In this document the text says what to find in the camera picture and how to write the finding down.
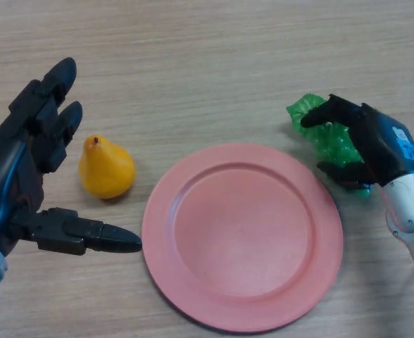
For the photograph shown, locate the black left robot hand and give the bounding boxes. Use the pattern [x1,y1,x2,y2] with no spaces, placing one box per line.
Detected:
[0,57,143,256]

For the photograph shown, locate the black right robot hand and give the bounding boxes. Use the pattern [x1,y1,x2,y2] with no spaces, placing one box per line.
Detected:
[300,93,414,191]

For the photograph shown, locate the green grapes bunch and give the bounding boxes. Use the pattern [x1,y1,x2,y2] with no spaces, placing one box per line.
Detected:
[286,92,373,201]

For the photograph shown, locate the pink round plate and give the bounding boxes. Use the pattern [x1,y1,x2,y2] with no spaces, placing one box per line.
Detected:
[142,142,344,334]

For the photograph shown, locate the yellow pear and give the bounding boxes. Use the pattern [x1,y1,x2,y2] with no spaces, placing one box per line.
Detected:
[78,134,137,201]

